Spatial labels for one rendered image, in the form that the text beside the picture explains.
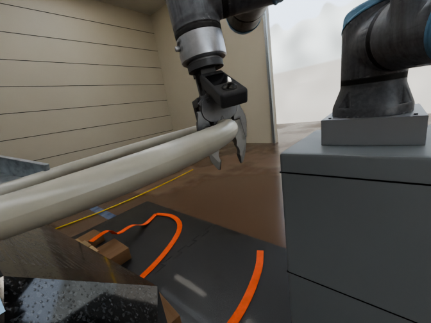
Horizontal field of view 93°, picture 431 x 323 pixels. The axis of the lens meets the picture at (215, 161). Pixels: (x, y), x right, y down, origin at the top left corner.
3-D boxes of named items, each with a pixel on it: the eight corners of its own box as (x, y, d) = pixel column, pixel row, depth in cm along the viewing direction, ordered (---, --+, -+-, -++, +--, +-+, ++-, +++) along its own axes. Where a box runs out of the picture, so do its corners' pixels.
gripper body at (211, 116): (228, 120, 49) (215, 66, 46) (242, 118, 41) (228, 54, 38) (197, 127, 47) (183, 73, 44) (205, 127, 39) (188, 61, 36)
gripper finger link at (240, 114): (249, 133, 44) (233, 94, 42) (252, 133, 43) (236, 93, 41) (230, 143, 43) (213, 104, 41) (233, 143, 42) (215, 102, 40)
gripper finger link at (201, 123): (219, 146, 43) (217, 103, 42) (221, 147, 41) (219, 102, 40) (197, 147, 42) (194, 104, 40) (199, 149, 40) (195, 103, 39)
